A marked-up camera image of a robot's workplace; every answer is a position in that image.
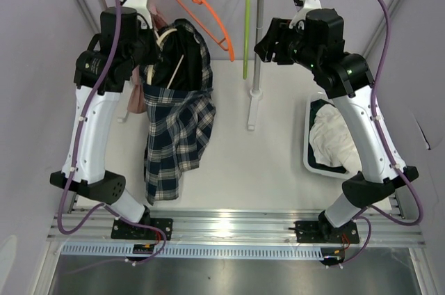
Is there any pink pleated skirt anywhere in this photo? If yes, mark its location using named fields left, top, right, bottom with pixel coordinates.
left=127, top=0, right=167, bottom=114

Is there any aluminium mounting rail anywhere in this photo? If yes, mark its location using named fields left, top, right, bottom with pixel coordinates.
left=47, top=208, right=427, bottom=248

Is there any slotted cable duct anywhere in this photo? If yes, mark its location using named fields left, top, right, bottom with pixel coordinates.
left=61, top=242, right=323, bottom=261

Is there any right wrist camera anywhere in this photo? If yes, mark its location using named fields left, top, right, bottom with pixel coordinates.
left=289, top=0, right=322, bottom=29

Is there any navy plaid skirt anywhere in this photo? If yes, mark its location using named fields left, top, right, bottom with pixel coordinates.
left=139, top=19, right=216, bottom=205

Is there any white crumpled garment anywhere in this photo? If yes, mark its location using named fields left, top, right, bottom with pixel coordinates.
left=309, top=103, right=362, bottom=175

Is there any white laundry basket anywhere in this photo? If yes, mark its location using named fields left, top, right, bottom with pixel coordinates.
left=303, top=93, right=354, bottom=180

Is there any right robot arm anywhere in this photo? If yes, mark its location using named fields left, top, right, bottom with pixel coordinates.
left=254, top=8, right=419, bottom=242

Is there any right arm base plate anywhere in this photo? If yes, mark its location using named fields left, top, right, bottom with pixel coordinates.
left=289, top=212, right=360, bottom=244

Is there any dark green garment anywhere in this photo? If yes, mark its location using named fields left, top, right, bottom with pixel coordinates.
left=309, top=99, right=330, bottom=125

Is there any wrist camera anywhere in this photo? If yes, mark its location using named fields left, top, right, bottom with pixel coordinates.
left=120, top=0, right=153, bottom=29
left=289, top=0, right=322, bottom=29

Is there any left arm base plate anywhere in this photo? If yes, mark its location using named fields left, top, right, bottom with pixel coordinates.
left=111, top=207, right=173, bottom=241

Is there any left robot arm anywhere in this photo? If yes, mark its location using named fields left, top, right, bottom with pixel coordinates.
left=49, top=6, right=156, bottom=239

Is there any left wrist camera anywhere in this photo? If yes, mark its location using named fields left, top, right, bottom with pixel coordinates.
left=120, top=0, right=153, bottom=29

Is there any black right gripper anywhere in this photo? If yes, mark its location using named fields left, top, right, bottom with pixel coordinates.
left=254, top=18, right=321, bottom=72

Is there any green plastic hanger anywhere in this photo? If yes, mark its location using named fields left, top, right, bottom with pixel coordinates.
left=243, top=0, right=251, bottom=80

